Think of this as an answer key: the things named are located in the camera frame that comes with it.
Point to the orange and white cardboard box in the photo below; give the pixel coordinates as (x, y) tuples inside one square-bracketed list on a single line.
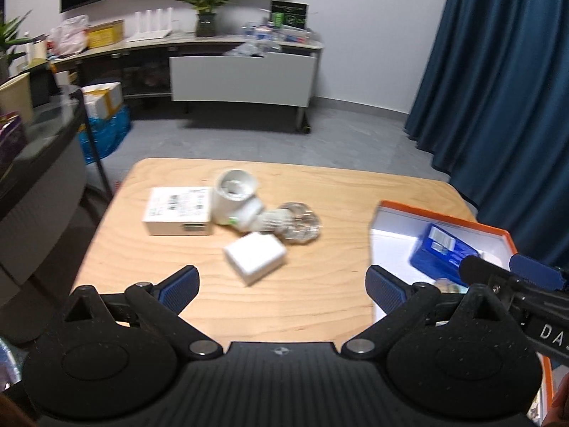
[(391, 240)]

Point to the potted plant in dark vase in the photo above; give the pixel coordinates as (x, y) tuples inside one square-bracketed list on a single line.
[(206, 24)]

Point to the red and white plastic bag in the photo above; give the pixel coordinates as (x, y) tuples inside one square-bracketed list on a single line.
[(69, 38)]

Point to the black and green box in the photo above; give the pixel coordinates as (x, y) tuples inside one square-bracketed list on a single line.
[(289, 14)]

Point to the leafy plant in metal pot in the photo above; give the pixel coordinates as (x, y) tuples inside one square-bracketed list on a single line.
[(9, 35)]

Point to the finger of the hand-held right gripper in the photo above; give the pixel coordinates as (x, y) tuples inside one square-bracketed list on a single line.
[(478, 270), (535, 271)]

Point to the person's right hand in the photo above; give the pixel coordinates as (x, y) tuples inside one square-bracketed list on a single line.
[(559, 404)]

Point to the clear plastic bag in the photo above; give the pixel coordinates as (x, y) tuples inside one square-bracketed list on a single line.
[(251, 49)]

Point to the white cabinet drawer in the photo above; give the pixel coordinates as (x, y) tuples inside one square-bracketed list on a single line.
[(240, 80)]

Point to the white router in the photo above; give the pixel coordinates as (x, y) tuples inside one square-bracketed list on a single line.
[(151, 31)]

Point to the white cylinder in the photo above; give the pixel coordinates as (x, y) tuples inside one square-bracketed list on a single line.
[(36, 50)]

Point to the dark round table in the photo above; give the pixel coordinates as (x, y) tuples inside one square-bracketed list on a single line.
[(44, 178)]

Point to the dark blue curtain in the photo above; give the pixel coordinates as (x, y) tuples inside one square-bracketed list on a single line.
[(498, 98)]

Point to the grey television cabinet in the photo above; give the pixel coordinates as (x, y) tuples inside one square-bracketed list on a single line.
[(142, 78)]

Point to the white and yellow cardboard box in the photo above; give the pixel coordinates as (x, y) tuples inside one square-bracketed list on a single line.
[(102, 100)]

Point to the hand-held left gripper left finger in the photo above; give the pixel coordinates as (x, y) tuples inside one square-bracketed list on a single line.
[(180, 287)]

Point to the clear glass bottle silver cap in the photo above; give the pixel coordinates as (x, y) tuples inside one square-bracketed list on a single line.
[(298, 224)]

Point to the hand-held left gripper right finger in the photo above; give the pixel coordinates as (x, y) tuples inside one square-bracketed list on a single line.
[(386, 289)]

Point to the white plug adapter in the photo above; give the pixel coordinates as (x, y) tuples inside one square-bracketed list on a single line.
[(255, 258)]

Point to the blue rectangular tin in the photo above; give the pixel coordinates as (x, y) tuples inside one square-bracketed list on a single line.
[(438, 249)]

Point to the pile of small packets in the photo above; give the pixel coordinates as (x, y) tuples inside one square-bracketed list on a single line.
[(280, 34)]

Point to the blue plastic bag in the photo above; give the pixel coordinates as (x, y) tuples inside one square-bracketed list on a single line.
[(104, 135)]

